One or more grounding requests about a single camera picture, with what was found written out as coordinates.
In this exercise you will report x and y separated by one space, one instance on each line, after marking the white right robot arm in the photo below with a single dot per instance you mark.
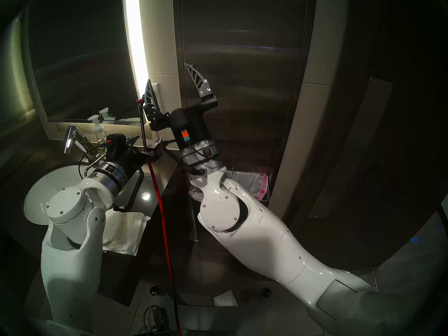
262 240

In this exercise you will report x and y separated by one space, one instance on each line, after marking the black electronics box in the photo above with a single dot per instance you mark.
161 317

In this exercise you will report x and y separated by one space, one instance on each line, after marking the dark restroom door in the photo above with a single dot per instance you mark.
409 128

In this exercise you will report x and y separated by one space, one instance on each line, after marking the white wall outlet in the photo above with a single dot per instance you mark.
159 93

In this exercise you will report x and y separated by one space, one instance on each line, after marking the dark vanity counter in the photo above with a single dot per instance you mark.
168 174

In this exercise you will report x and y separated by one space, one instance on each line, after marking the clear soap pump bottle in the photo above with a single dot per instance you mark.
98 132

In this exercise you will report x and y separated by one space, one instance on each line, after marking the wall mirror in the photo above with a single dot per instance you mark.
80 58

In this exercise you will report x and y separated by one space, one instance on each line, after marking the chrome sink faucet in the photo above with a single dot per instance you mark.
70 139

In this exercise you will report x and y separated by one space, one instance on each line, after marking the black star knob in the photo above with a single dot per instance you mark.
155 291
266 292

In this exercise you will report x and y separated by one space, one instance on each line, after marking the pink-rimmed clear trash liner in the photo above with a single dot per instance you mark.
252 184

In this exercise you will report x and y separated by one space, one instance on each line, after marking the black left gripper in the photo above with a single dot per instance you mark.
122 153

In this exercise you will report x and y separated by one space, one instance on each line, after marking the white round sink basin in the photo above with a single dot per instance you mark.
42 198

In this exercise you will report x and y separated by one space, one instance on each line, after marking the white folded paper towels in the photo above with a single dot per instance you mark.
122 233

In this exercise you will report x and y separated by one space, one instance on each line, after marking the vertical bright light strip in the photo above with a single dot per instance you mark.
134 41

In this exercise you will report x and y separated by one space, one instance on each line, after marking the grey robot base platform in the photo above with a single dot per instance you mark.
227 321

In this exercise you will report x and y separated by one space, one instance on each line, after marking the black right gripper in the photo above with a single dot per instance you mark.
189 125

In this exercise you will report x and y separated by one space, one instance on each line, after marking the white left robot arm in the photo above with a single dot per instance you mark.
70 268

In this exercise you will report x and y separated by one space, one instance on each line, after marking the white paper scrap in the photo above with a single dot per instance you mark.
225 299

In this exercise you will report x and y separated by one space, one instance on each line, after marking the stainless steel cabinet door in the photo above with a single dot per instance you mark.
176 41

